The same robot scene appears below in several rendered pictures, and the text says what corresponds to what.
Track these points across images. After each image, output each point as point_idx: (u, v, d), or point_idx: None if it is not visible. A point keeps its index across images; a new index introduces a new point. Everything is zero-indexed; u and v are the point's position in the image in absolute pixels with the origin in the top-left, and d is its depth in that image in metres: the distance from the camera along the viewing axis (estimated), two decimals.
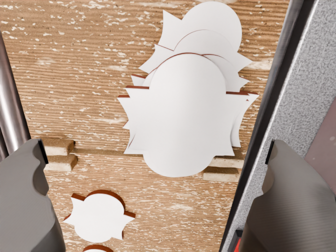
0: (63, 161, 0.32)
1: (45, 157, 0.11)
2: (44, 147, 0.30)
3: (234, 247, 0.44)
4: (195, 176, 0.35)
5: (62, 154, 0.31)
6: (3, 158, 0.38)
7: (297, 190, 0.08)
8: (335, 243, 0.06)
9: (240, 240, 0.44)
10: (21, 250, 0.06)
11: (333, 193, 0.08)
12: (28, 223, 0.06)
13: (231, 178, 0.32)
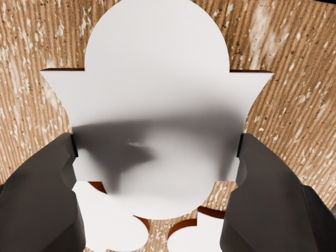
0: None
1: (76, 151, 0.12)
2: None
3: None
4: None
5: None
6: None
7: (267, 179, 0.08)
8: (305, 225, 0.06)
9: None
10: (45, 240, 0.06)
11: (298, 179, 0.08)
12: (53, 214, 0.07)
13: None
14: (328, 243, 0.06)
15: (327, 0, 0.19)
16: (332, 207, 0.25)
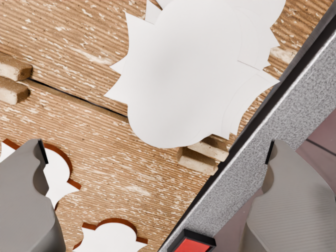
0: (8, 87, 0.23)
1: (45, 157, 0.11)
2: None
3: (176, 247, 0.41)
4: (167, 158, 0.31)
5: (10, 76, 0.22)
6: None
7: (297, 190, 0.08)
8: (335, 243, 0.06)
9: (185, 240, 0.41)
10: (21, 250, 0.06)
11: (333, 193, 0.08)
12: (28, 223, 0.06)
13: (207, 170, 0.28)
14: None
15: None
16: None
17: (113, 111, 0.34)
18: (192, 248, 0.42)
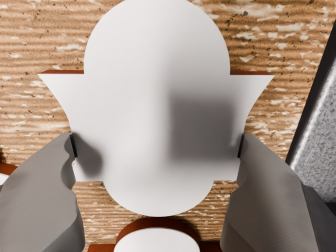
0: None
1: (75, 151, 0.12)
2: None
3: None
4: None
5: None
6: None
7: (268, 180, 0.08)
8: (305, 225, 0.06)
9: None
10: (44, 241, 0.06)
11: (299, 179, 0.08)
12: (52, 215, 0.07)
13: None
14: (329, 244, 0.06)
15: None
16: None
17: None
18: None
